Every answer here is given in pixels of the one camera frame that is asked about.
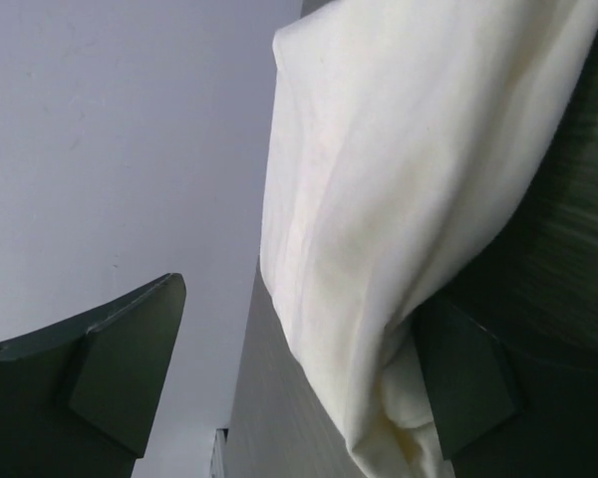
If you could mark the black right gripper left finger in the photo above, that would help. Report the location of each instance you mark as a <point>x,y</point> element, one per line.
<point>78,398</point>

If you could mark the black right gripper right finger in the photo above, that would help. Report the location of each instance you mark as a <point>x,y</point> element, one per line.
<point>507,400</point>

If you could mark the left aluminium corner post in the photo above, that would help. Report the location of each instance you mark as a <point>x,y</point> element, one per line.
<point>218,457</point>

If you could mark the cream white t shirt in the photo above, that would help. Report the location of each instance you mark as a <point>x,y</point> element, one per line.
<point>404,135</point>

